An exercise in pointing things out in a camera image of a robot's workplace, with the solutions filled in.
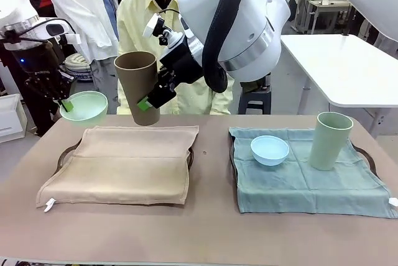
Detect beige cloth mat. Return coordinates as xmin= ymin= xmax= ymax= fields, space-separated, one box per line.
xmin=35 ymin=125 xmax=200 ymax=213

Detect background workbench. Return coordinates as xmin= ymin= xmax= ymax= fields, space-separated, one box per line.
xmin=291 ymin=0 xmax=354 ymax=35

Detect black stool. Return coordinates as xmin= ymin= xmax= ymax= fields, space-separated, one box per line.
xmin=238 ymin=73 xmax=274 ymax=115

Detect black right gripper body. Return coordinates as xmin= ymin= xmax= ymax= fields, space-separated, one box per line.
xmin=158 ymin=38 xmax=205 ymax=88

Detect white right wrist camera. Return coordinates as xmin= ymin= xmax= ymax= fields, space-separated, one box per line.
xmin=142 ymin=13 xmax=185 ymax=50

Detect tall pale green cup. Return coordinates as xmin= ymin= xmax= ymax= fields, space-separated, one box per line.
xmin=308 ymin=112 xmax=354 ymax=172

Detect black braided cable bundle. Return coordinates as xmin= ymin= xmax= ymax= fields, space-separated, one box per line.
xmin=201 ymin=0 xmax=289 ymax=94

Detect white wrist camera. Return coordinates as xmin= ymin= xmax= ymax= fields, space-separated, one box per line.
xmin=45 ymin=19 xmax=82 ymax=46
xmin=142 ymin=13 xmax=185 ymax=50

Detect light blue bowl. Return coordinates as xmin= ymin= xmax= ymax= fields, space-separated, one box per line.
xmin=250 ymin=135 xmax=290 ymax=167

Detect teal cloth mat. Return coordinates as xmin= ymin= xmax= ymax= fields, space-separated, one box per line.
xmin=229 ymin=126 xmax=398 ymax=219

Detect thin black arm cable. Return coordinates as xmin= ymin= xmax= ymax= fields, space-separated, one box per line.
xmin=0 ymin=19 xmax=77 ymax=50

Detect blue white ceramic stool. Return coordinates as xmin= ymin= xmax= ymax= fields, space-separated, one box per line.
xmin=63 ymin=53 xmax=93 ymax=82

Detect person in yellow shirt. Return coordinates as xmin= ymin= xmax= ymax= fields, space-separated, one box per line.
xmin=116 ymin=0 xmax=234 ymax=116

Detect tall brown cup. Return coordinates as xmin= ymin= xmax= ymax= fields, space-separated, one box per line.
xmin=113 ymin=50 xmax=162 ymax=127

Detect dark brown serving tray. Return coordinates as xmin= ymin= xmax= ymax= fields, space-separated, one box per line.
xmin=57 ymin=132 xmax=195 ymax=208
xmin=229 ymin=131 xmax=378 ymax=177

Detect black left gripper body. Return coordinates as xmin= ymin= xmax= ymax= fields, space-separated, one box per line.
xmin=7 ymin=41 xmax=62 ymax=77

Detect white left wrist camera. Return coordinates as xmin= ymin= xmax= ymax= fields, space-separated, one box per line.
xmin=45 ymin=19 xmax=82 ymax=46

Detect white storage box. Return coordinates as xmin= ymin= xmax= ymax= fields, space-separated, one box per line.
xmin=0 ymin=93 xmax=28 ymax=144

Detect person in white coat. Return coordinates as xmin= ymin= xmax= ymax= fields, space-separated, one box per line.
xmin=48 ymin=0 xmax=121 ymax=98

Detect yellow-sleeved left forearm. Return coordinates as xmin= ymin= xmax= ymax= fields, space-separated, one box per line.
xmin=210 ymin=87 xmax=234 ymax=116

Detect mint green bowl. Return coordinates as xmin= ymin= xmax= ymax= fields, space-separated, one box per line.
xmin=59 ymin=91 xmax=108 ymax=129

